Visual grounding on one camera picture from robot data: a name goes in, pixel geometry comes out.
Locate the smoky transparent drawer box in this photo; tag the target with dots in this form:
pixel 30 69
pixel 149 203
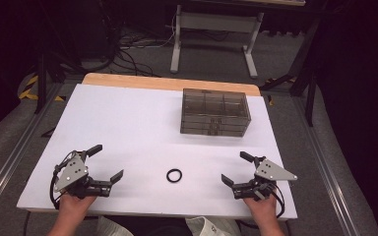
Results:
pixel 215 111

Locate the black metal stand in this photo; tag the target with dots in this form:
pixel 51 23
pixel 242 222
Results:
pixel 310 98
pixel 41 82

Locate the wooden table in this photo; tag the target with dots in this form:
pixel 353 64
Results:
pixel 164 82

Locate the person's right hand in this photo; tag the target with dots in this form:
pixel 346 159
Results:
pixel 262 208

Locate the white metal desk frame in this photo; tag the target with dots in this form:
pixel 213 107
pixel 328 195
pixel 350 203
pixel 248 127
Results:
pixel 216 21

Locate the white table board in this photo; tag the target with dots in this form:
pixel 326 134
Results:
pixel 138 141

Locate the yellow black floor tape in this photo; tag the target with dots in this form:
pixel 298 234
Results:
pixel 29 95

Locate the person's dark trousers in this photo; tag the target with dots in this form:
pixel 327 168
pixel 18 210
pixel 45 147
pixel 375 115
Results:
pixel 157 227

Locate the aluminium rail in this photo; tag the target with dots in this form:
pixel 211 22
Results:
pixel 10 154
pixel 328 170

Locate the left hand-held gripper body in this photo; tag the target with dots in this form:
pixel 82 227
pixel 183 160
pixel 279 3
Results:
pixel 70 173

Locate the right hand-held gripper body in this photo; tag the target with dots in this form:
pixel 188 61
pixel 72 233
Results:
pixel 270 171

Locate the person's left hand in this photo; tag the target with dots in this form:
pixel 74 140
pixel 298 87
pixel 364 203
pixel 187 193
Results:
pixel 75 206

